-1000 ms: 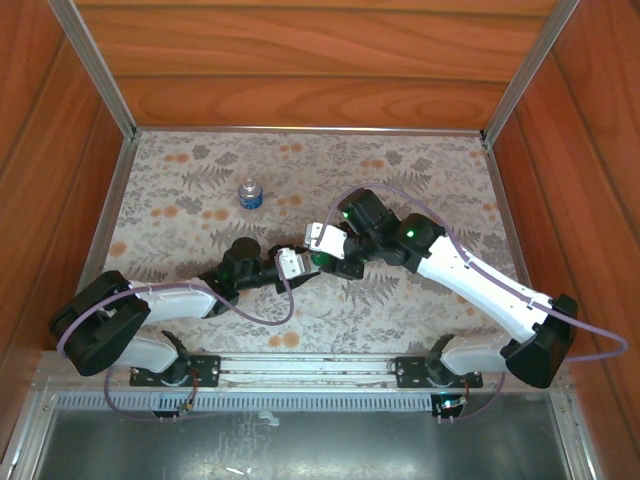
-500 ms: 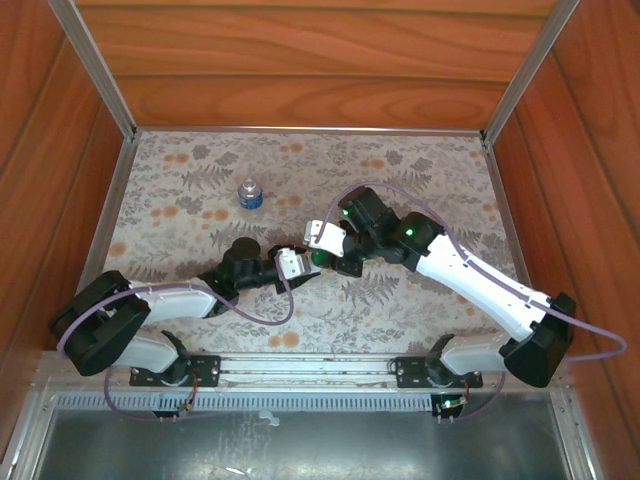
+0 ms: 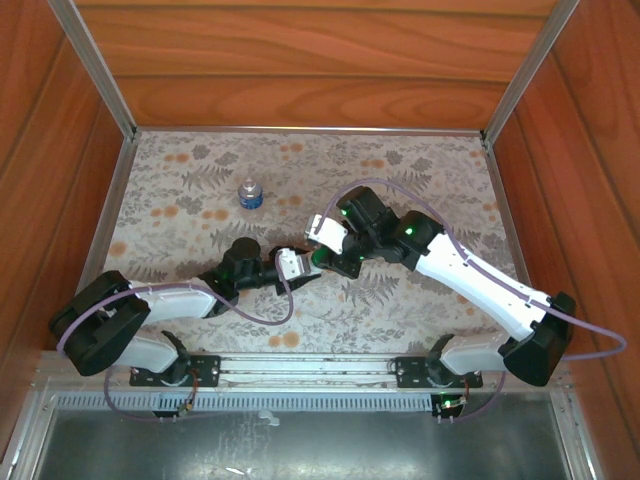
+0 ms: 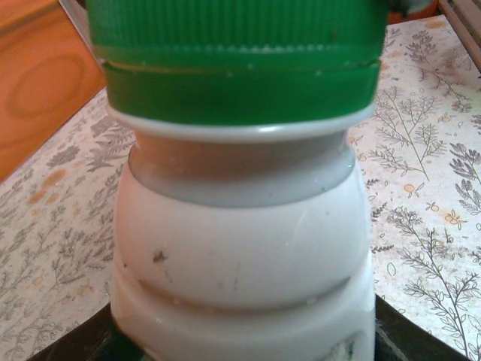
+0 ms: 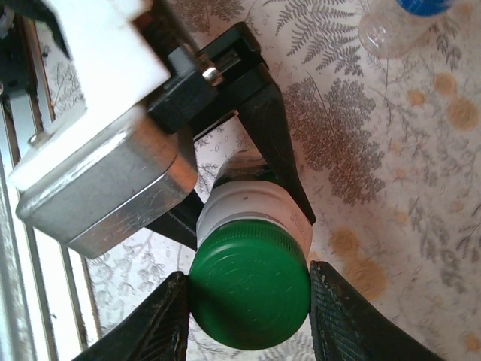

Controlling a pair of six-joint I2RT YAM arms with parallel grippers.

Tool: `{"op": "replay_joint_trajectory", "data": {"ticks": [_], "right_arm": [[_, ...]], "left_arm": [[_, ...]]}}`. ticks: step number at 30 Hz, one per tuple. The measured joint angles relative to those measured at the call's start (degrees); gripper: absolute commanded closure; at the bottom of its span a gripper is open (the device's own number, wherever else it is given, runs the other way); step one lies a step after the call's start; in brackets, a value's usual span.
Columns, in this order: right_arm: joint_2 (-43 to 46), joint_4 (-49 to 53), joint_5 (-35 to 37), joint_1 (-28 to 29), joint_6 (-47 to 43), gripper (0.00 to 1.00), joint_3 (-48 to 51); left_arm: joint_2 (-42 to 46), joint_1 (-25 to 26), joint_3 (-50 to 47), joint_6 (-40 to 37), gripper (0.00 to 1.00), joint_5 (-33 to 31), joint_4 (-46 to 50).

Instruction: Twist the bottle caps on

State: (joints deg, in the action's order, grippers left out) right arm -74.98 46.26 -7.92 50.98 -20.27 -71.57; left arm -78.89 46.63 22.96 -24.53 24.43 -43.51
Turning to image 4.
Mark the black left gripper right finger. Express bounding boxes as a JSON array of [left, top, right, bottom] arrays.
[[374, 293, 474, 361]]

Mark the aluminium front rail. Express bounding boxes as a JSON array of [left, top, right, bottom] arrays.
[[437, 0, 481, 80]]

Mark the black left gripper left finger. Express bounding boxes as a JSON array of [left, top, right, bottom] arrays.
[[22, 300, 116, 361]]

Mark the green bottle cap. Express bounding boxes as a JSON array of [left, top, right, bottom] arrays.
[[84, 0, 390, 72]]

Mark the aluminium frame post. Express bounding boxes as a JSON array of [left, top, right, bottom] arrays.
[[58, 0, 91, 38]]

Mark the white plastic bottle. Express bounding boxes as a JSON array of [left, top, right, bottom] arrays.
[[101, 59, 381, 361]]

